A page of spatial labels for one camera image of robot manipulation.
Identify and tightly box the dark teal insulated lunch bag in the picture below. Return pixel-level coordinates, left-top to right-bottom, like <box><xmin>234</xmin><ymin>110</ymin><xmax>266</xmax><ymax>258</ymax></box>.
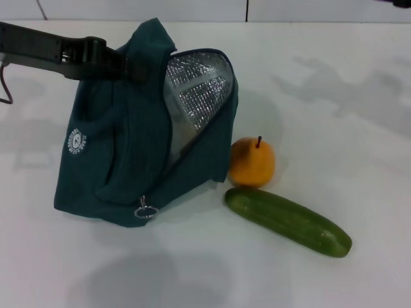
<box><xmin>53</xmin><ymin>19</ymin><xmax>240</xmax><ymax>229</ymax></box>

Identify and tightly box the orange yellow pear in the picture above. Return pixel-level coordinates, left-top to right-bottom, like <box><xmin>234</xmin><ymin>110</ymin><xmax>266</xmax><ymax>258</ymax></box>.
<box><xmin>228</xmin><ymin>135</ymin><xmax>276</xmax><ymax>189</ymax></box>

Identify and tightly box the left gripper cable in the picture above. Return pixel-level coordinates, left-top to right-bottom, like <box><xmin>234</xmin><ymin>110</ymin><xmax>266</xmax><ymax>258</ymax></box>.
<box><xmin>0</xmin><ymin>62</ymin><xmax>13</xmax><ymax>105</ymax></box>

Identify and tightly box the green cucumber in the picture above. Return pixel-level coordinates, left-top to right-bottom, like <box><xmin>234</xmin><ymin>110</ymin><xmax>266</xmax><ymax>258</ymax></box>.
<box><xmin>223</xmin><ymin>187</ymin><xmax>353</xmax><ymax>259</ymax></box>

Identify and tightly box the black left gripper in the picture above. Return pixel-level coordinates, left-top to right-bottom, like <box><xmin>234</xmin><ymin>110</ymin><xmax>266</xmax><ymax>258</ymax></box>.
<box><xmin>0</xmin><ymin>21</ymin><xmax>109</xmax><ymax>81</ymax></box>

